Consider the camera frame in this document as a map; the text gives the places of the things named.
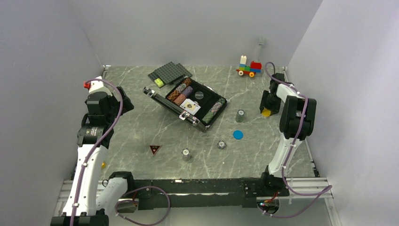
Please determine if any blue round plastic disc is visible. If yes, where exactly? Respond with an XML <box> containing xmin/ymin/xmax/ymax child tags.
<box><xmin>232</xmin><ymin>130</ymin><xmax>244</xmax><ymax>140</ymax></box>

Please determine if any playing card deck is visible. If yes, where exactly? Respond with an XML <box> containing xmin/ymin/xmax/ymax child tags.
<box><xmin>180</xmin><ymin>98</ymin><xmax>201</xmax><ymax>115</ymax></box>

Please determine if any triangular all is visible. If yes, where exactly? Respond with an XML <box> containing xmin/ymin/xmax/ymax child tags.
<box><xmin>150</xmin><ymin>145</ymin><xmax>162</xmax><ymax>156</ymax></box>

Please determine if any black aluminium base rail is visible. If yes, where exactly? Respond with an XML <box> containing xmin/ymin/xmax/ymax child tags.
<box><xmin>56</xmin><ymin>178</ymin><xmax>333</xmax><ymax>216</ymax></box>

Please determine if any colourful lego train toy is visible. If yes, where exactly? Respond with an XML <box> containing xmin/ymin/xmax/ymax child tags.
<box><xmin>236</xmin><ymin>55</ymin><xmax>263</xmax><ymax>78</ymax></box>

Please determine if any yellow round plastic disc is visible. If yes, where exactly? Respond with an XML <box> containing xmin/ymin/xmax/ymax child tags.
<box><xmin>261</xmin><ymin>108</ymin><xmax>271</xmax><ymax>117</ymax></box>

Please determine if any short chip stack centre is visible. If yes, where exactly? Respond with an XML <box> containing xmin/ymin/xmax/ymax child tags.
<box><xmin>217</xmin><ymin>140</ymin><xmax>226</xmax><ymax>149</ymax></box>

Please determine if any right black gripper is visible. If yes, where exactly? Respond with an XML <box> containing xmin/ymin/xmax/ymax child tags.
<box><xmin>260</xmin><ymin>91</ymin><xmax>281</xmax><ymax>116</ymax></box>

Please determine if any aluminium poker case open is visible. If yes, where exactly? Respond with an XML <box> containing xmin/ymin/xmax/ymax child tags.
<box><xmin>143</xmin><ymin>77</ymin><xmax>229</xmax><ymax>132</ymax></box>

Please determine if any dark grey lego baseplate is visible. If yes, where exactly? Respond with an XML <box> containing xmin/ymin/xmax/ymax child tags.
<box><xmin>148</xmin><ymin>62</ymin><xmax>192</xmax><ymax>85</ymax></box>

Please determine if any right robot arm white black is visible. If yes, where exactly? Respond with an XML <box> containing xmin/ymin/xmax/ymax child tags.
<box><xmin>259</xmin><ymin>73</ymin><xmax>317</xmax><ymax>196</ymax></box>

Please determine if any purple chip row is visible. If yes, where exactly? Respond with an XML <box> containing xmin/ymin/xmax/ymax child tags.
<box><xmin>181</xmin><ymin>86</ymin><xmax>193</xmax><ymax>98</ymax></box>

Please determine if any orange brown chip row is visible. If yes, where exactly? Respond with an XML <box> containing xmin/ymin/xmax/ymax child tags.
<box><xmin>167</xmin><ymin>78</ymin><xmax>192</xmax><ymax>101</ymax></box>

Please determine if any red pink chip row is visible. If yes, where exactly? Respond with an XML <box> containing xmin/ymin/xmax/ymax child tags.
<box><xmin>174</xmin><ymin>93</ymin><xmax>186</xmax><ymax>106</ymax></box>

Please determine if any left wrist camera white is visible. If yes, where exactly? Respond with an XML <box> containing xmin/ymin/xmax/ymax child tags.
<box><xmin>83</xmin><ymin>80</ymin><xmax>113</xmax><ymax>96</ymax></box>

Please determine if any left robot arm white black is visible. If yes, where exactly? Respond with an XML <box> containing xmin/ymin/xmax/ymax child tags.
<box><xmin>50</xmin><ymin>76</ymin><xmax>136</xmax><ymax>226</ymax></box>

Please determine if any yellow-green lego brick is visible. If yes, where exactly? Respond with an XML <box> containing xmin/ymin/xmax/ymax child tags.
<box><xmin>154</xmin><ymin>78</ymin><xmax>165</xmax><ymax>88</ymax></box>

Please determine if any green blue chip row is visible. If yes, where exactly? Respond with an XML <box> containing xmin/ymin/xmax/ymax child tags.
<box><xmin>202</xmin><ymin>97</ymin><xmax>225</xmax><ymax>124</ymax></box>

